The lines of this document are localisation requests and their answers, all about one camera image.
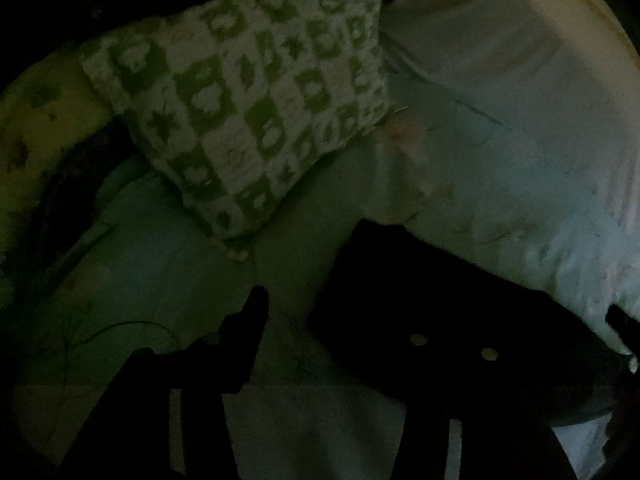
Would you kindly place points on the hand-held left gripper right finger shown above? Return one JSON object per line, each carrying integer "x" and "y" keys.
{"x": 425, "y": 360}

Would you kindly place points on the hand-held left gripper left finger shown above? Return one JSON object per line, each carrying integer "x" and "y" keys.
{"x": 252, "y": 317}

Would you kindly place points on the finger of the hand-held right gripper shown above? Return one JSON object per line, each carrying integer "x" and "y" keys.
{"x": 622, "y": 327}

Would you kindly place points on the dark pants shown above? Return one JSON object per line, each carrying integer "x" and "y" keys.
{"x": 380, "y": 280}

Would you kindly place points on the pale floral bed sheet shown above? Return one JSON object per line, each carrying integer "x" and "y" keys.
{"x": 165, "y": 280}

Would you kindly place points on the green and white patterned pillow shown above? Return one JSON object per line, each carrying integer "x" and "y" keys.
{"x": 240, "y": 110}

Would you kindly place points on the dark cloth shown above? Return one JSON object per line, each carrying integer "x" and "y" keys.
{"x": 75, "y": 180}

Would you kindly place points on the yellow floral pillow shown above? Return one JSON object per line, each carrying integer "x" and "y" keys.
{"x": 35, "y": 125}

